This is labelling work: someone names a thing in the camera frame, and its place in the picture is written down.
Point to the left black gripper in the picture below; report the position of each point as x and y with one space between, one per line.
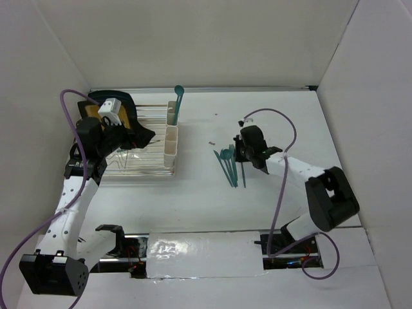
138 137

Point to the dark teal plate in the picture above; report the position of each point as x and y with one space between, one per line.
127 109

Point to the white utensil holder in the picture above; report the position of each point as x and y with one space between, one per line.
172 116
170 146

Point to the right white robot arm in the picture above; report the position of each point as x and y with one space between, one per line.
330 198

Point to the teal chopstick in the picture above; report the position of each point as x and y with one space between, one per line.
243 174

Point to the clear dish rack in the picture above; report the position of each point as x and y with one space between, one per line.
120 163

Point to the teal spoon on table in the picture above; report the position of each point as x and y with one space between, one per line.
223 158

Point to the white utensil holder near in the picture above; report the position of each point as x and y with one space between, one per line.
170 146

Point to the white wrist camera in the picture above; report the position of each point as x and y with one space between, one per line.
109 110
245 122

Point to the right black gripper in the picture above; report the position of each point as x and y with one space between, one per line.
239 141

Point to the teal spoon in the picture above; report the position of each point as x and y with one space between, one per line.
223 158
179 90

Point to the reflective tape sheet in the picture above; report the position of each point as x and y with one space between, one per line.
203 255

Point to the teal utensil pile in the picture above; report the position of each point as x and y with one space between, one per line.
231 149

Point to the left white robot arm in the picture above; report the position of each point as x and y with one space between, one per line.
62 261

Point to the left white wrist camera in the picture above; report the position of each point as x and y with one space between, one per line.
109 110

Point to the white utensil holder far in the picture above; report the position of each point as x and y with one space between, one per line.
172 116

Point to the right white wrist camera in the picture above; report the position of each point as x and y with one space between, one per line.
245 122

